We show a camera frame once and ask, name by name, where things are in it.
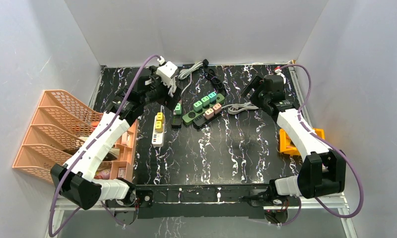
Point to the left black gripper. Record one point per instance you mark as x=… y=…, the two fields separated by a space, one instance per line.
x=171 y=92

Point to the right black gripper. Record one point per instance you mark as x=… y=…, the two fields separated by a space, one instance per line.
x=253 y=84

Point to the short black power strip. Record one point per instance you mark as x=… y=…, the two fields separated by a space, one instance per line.
x=176 y=121

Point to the yellow plug adapter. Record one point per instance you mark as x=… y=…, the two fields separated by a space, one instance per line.
x=160 y=116
x=159 y=126

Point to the green power strip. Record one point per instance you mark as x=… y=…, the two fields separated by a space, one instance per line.
x=189 y=116

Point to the white power strip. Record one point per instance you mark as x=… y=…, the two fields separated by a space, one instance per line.
x=158 y=138

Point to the pink plug adapter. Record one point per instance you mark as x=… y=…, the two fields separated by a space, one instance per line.
x=217 y=108
x=208 y=114

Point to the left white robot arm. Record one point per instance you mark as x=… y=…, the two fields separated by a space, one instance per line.
x=75 y=179

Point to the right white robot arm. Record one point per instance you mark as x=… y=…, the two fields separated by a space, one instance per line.
x=323 y=169

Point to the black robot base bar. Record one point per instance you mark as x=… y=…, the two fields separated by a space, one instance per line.
x=254 y=201

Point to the light green plug adapter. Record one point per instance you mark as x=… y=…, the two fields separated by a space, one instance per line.
x=198 y=106

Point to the mint green plug adapter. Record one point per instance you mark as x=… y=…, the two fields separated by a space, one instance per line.
x=205 y=101

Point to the teal plug adapter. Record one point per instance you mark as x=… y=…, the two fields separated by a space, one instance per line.
x=212 y=97

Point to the yellow plastic bin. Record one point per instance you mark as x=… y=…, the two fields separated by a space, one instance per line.
x=289 y=147

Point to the orange desk organizer tray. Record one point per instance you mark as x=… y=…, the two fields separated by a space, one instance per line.
x=123 y=166

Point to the orange plastic file rack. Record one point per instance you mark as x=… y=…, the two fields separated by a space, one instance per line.
x=58 y=124

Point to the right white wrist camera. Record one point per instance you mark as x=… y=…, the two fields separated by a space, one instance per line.
x=278 y=72

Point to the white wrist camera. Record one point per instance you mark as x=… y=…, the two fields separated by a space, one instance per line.
x=278 y=72
x=167 y=73

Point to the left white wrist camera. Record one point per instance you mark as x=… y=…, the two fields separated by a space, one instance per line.
x=167 y=73

